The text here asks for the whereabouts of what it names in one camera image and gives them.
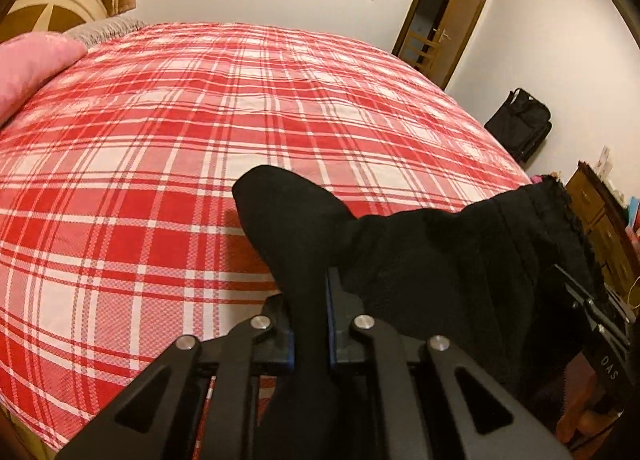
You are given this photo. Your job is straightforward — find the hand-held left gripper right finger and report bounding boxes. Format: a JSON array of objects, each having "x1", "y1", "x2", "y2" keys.
[{"x1": 325, "y1": 267, "x2": 573, "y2": 460}]

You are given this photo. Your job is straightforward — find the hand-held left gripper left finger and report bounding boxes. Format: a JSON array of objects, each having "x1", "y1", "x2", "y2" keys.
[{"x1": 57, "y1": 293, "x2": 296, "y2": 460}]

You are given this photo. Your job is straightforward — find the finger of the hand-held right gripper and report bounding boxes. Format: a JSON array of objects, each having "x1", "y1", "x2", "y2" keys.
[{"x1": 552, "y1": 264, "x2": 632, "y2": 341}]

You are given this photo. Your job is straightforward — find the black pants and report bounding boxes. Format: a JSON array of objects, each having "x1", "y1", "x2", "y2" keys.
[{"x1": 232, "y1": 165, "x2": 606, "y2": 460}]

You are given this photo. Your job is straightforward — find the blue and pink boxes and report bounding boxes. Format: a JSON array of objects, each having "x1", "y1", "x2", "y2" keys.
[{"x1": 622, "y1": 195, "x2": 640, "y2": 242}]

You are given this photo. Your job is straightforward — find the wooden dresser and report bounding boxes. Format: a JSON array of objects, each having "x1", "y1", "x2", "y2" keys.
[{"x1": 565, "y1": 160, "x2": 640, "y2": 311}]

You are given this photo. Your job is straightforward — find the black luggage bag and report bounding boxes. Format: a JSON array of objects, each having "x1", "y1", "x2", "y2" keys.
[{"x1": 484, "y1": 88, "x2": 552, "y2": 163}]

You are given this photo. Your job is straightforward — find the red plaid bed sheet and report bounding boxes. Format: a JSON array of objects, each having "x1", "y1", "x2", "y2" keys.
[{"x1": 0, "y1": 22, "x2": 533, "y2": 451}]

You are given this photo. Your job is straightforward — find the brown wooden door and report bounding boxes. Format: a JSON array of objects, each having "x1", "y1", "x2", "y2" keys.
[{"x1": 391, "y1": 0, "x2": 494, "y2": 90}]

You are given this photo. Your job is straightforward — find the pink folded blanket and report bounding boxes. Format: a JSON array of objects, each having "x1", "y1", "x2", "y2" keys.
[{"x1": 0, "y1": 33, "x2": 87, "y2": 126}]

